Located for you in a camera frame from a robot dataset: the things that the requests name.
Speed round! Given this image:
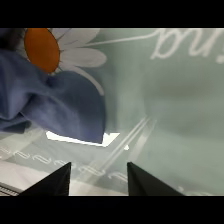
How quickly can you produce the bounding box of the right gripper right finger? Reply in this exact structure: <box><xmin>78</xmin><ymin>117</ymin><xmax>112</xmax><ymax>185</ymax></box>
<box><xmin>126</xmin><ymin>161</ymin><xmax>185</xmax><ymax>197</ymax></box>

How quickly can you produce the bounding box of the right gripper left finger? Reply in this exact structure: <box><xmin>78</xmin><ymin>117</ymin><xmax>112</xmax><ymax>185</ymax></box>
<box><xmin>20</xmin><ymin>162</ymin><xmax>72</xmax><ymax>197</ymax></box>

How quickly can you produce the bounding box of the blue garment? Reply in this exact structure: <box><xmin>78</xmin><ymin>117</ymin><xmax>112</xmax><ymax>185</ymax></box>
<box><xmin>0</xmin><ymin>28</ymin><xmax>107</xmax><ymax>145</ymax></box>

